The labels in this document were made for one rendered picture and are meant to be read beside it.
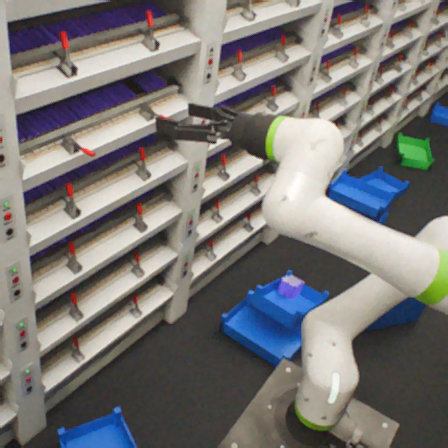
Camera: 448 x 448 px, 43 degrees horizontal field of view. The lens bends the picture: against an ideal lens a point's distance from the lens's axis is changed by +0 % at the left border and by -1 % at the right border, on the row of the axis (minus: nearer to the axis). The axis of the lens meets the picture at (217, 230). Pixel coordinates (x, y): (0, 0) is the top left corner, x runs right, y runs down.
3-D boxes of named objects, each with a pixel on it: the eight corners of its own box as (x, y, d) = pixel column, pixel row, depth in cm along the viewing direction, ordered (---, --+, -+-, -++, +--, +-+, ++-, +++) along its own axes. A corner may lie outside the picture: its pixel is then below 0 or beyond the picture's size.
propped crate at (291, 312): (282, 285, 247) (289, 269, 244) (322, 308, 239) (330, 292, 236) (249, 303, 222) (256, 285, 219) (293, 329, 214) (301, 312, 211)
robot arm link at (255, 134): (290, 106, 115) (265, 119, 109) (289, 159, 121) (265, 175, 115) (265, 101, 119) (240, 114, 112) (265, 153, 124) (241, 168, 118)
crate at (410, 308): (417, 320, 240) (406, 307, 246) (434, 286, 228) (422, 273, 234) (358, 333, 230) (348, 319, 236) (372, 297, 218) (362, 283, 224)
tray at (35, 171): (190, 115, 168) (201, 90, 161) (19, 194, 127) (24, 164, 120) (143, 74, 172) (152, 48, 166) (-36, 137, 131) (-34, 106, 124)
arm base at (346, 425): (386, 441, 150) (393, 429, 146) (364, 484, 139) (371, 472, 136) (301, 389, 160) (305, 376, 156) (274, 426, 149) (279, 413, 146)
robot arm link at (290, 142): (358, 139, 113) (343, 113, 104) (335, 196, 111) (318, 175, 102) (297, 126, 120) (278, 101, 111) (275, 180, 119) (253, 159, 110)
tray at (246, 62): (306, 63, 216) (323, 32, 206) (209, 107, 174) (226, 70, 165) (267, 31, 220) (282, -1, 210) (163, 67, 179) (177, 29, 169)
